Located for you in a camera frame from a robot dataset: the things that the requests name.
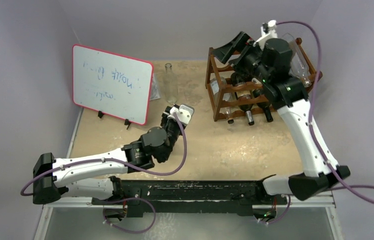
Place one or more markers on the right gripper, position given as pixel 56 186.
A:
pixel 241 51

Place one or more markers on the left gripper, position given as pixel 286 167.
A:
pixel 165 115

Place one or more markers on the clear slim glass bottle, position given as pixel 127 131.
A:
pixel 170 84

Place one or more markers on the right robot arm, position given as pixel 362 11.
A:
pixel 321 170

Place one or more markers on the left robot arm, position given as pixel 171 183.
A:
pixel 56 178

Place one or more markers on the brown wooden wine rack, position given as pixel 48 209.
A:
pixel 234 97

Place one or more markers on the dark wine bottle right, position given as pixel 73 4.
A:
pixel 264 105

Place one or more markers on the clear bottle on rack top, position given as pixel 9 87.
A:
pixel 299 67

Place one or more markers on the red framed whiteboard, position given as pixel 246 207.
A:
pixel 114 84

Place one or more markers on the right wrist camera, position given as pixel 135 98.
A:
pixel 268 31

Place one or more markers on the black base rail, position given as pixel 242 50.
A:
pixel 241 197

